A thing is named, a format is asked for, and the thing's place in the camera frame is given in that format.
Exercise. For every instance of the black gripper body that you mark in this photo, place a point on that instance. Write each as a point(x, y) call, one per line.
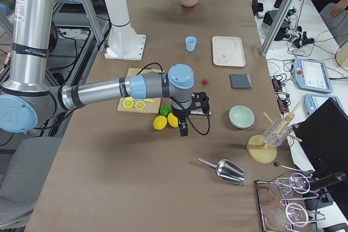
point(179, 114)

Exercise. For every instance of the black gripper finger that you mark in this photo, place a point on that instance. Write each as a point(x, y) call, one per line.
point(183, 129)

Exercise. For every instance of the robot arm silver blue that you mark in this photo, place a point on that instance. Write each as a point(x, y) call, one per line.
point(27, 101)

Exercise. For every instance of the steel ice scoop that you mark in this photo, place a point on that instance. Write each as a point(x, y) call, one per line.
point(227, 171)

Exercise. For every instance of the light blue plastic cup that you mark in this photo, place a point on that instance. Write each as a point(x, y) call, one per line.
point(190, 43)

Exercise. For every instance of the wooden cup tree stand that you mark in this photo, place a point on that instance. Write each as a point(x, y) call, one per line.
point(259, 150)

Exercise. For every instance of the steel muddler black tip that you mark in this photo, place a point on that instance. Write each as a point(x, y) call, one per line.
point(197, 113)

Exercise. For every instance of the yellow lemon near muddler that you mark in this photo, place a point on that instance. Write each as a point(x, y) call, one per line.
point(172, 120)

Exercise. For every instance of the red strawberry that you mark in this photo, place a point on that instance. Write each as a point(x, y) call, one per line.
point(205, 82)

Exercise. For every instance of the yellow lemon outer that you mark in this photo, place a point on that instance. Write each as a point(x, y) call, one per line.
point(160, 122)

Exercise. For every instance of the green lime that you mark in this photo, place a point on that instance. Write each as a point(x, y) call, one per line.
point(165, 110)

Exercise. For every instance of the wooden cutting board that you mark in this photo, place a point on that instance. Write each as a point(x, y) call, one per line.
point(145, 106)

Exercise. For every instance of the mint green bowl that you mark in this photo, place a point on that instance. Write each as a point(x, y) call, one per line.
point(241, 117)

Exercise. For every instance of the grey folded cloth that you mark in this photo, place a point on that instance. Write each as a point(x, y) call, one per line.
point(240, 81)

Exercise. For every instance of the cream rabbit tray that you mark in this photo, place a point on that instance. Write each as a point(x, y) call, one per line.
point(228, 51)

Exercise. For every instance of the lemon slice near edge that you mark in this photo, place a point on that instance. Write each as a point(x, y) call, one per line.
point(128, 104)

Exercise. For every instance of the yellow plastic knife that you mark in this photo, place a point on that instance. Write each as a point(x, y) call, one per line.
point(144, 100)

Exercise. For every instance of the clear glass mug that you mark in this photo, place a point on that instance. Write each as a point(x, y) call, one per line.
point(277, 132)

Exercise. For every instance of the teach pendant near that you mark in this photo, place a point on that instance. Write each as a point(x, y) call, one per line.
point(313, 102)

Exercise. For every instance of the teach pendant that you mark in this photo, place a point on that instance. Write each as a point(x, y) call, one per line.
point(311, 75)
point(313, 102)

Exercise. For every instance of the teach pendant far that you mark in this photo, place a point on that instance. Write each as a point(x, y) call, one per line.
point(311, 75)

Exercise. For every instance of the black glass rack tray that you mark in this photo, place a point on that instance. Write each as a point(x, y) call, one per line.
point(281, 203)

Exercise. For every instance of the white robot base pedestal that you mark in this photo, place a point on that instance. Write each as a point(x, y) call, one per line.
point(123, 42)

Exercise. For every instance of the aluminium frame post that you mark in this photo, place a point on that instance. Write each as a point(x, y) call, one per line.
point(279, 18)

